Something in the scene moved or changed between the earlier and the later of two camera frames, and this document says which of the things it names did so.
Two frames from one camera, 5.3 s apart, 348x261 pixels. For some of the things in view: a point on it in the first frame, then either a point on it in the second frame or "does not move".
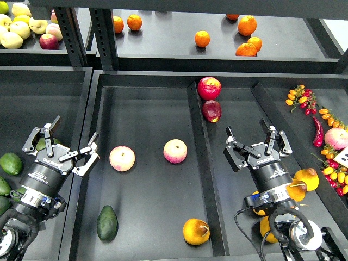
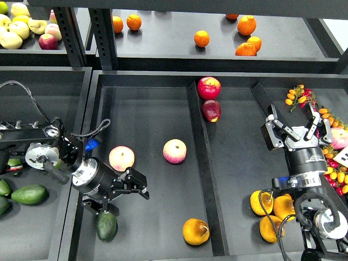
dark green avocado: x=107 y=223 does not move
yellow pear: x=196 y=231 does not move
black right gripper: x=269 y=172 to x=303 y=154
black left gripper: x=49 y=173 to x=92 y=177
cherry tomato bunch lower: x=335 y=176 does not move
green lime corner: x=4 y=8 does not move
